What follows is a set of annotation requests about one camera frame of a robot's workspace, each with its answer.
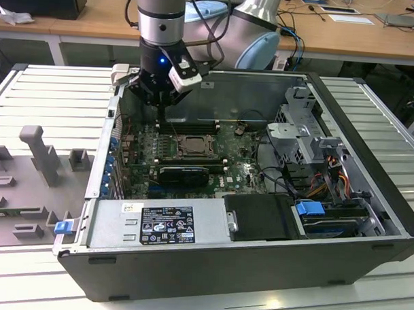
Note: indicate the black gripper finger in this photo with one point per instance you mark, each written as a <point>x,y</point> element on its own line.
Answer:
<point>144,90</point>
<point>176,97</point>

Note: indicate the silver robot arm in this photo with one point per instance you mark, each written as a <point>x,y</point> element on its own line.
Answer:
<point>160,24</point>

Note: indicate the CPU socket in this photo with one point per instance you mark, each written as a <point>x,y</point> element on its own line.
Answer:
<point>178,153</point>

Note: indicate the blue expansion slot clip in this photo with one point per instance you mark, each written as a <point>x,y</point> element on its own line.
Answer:
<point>111,163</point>
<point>113,145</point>
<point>106,192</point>
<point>108,179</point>

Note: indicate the light grey case latch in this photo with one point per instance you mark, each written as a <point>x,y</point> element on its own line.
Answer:
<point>119,73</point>

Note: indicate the coin cell battery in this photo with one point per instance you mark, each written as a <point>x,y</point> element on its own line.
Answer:
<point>240,130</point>

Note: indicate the wooden desk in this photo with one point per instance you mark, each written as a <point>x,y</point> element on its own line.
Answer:
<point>96,15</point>

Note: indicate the black graphics card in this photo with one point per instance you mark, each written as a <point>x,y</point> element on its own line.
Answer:
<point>184,177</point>

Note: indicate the green RAM stick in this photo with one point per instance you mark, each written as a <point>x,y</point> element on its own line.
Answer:
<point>216,167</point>

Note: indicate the green motherboard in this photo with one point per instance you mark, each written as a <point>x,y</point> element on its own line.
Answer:
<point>240,163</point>

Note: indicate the white power strip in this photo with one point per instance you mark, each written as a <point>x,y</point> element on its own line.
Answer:
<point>282,64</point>

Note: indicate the white barcode sticker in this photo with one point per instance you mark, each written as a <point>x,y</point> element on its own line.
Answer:
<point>133,207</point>

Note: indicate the perforated grey drive cage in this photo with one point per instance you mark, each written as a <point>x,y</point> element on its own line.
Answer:
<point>297,97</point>

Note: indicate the black rating label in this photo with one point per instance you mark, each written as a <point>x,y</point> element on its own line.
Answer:
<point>167,225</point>

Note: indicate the black box on desk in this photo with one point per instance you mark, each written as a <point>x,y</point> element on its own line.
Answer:
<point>39,1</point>

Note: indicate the grey power supply unit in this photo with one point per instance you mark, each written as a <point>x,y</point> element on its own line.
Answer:
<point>106,226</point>

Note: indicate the black plastic shroud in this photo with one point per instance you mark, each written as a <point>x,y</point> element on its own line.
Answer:
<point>259,214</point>

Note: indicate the crumpled white wrapper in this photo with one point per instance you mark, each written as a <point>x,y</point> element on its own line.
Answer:
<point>14,17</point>

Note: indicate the grey parts rack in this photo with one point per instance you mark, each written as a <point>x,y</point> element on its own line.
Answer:
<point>22,189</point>

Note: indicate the blue release tab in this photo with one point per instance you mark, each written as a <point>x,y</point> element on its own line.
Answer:
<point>63,228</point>

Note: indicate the hard disk in blue carrier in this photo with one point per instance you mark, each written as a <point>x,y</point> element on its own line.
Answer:
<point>310,209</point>

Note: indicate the dark grey PC case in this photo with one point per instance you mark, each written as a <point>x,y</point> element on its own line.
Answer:
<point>223,274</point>

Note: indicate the black framed tablet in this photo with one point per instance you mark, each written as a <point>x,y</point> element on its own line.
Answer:
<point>339,10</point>

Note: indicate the white paper sheet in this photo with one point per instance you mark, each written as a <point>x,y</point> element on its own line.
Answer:
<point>351,19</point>

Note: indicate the grey folder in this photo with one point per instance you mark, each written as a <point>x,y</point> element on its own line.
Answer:
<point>402,20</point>

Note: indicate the white case wall sticker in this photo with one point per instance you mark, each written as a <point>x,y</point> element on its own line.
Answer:
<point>207,85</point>

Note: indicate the silver drive bracket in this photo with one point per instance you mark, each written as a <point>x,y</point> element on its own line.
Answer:
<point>286,132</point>

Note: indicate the grey disk bay frame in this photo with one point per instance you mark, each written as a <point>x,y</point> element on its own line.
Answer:
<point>336,146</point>

